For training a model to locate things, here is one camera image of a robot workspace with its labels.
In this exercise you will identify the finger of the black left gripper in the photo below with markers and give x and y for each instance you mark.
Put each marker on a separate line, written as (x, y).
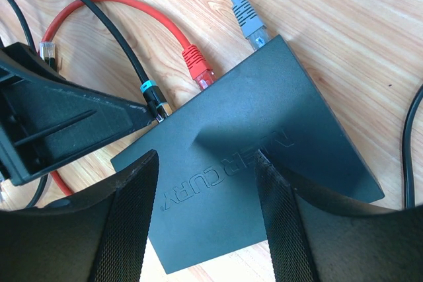
(48, 122)

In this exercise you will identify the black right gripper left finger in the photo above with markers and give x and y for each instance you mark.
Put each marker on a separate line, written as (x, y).
(97, 234)

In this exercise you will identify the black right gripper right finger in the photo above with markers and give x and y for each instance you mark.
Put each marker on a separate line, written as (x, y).
(316, 234)

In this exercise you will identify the black network switch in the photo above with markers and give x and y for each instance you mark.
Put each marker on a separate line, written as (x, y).
(206, 203)

